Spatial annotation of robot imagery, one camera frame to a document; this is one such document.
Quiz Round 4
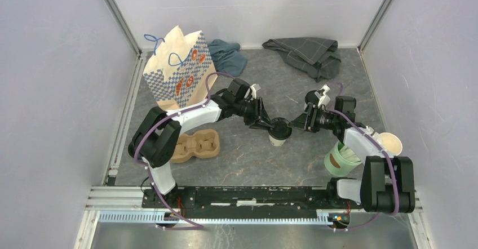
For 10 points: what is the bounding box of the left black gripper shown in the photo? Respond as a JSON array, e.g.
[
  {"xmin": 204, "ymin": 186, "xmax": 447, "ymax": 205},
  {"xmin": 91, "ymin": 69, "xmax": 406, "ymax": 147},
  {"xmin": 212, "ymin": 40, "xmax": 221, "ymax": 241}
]
[{"xmin": 233, "ymin": 97, "xmax": 274, "ymax": 131}]

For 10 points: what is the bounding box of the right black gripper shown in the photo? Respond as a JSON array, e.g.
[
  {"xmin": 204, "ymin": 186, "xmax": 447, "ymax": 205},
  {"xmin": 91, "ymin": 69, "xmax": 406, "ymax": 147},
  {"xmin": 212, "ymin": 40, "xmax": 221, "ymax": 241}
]
[{"xmin": 287, "ymin": 103, "xmax": 339, "ymax": 134}]

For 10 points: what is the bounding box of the white paper cup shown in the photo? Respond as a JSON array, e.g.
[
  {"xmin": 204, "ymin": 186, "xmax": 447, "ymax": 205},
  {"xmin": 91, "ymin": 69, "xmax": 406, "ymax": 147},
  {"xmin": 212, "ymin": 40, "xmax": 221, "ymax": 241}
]
[
  {"xmin": 379, "ymin": 132, "xmax": 403, "ymax": 155},
  {"xmin": 269, "ymin": 135, "xmax": 287, "ymax": 146}
]

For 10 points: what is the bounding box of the black coffee cup lid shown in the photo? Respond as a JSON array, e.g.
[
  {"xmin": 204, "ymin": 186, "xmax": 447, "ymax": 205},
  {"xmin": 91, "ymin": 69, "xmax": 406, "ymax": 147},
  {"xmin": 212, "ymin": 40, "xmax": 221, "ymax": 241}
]
[{"xmin": 304, "ymin": 90, "xmax": 322, "ymax": 106}]

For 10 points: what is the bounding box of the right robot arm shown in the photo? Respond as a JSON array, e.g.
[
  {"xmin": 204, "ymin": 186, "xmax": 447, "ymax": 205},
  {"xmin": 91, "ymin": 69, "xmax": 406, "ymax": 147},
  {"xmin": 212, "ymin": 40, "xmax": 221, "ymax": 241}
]
[{"xmin": 290, "ymin": 91, "xmax": 415, "ymax": 215}]

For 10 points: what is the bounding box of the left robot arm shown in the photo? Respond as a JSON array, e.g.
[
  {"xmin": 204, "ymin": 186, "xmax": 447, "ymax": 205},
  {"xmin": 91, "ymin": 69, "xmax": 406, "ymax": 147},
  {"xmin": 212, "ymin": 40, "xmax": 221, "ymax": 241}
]
[{"xmin": 128, "ymin": 78, "xmax": 275, "ymax": 208}]

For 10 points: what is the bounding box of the checkered paper takeout bag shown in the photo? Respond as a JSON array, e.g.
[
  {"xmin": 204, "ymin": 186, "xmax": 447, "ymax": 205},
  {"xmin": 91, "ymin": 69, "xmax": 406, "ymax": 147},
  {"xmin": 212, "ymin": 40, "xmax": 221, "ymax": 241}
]
[{"xmin": 143, "ymin": 26, "xmax": 218, "ymax": 110}]

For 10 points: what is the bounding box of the green cup holder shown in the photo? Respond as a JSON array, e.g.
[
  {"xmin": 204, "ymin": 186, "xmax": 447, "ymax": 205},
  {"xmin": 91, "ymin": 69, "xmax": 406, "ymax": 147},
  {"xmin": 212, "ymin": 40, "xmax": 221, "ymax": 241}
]
[{"xmin": 324, "ymin": 141, "xmax": 362, "ymax": 176}]

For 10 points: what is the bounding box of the brown cardboard cup carrier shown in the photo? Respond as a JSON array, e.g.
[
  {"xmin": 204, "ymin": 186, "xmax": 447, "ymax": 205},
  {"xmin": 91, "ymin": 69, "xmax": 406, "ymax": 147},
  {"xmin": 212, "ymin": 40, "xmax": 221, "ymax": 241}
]
[{"xmin": 171, "ymin": 129, "xmax": 220, "ymax": 163}]

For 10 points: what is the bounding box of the grey plaid cloth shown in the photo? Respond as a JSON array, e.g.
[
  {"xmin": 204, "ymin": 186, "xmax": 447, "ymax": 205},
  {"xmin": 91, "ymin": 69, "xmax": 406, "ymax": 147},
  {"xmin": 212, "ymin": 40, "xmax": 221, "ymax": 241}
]
[{"xmin": 262, "ymin": 37, "xmax": 341, "ymax": 82}]

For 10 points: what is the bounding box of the blue cloth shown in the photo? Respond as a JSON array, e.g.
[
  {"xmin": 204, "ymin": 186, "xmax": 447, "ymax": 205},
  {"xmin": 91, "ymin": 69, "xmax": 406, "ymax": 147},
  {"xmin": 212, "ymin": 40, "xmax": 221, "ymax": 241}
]
[{"xmin": 207, "ymin": 39, "xmax": 248, "ymax": 77}]

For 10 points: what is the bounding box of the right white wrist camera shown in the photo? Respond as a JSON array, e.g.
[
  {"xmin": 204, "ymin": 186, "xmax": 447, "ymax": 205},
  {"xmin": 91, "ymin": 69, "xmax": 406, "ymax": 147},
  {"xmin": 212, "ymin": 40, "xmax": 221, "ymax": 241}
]
[{"xmin": 314, "ymin": 85, "xmax": 330, "ymax": 108}]

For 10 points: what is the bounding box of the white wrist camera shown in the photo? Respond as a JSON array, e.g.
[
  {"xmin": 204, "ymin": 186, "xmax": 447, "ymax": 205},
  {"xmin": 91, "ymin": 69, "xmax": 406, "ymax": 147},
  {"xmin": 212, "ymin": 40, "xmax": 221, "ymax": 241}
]
[
  {"xmin": 314, "ymin": 85, "xmax": 330, "ymax": 108},
  {"xmin": 247, "ymin": 83, "xmax": 261, "ymax": 99}
]

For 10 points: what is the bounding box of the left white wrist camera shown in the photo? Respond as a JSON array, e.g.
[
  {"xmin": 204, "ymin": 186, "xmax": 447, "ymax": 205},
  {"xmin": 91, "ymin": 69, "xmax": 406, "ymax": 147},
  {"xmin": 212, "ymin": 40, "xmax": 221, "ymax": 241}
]
[{"xmin": 247, "ymin": 83, "xmax": 261, "ymax": 99}]

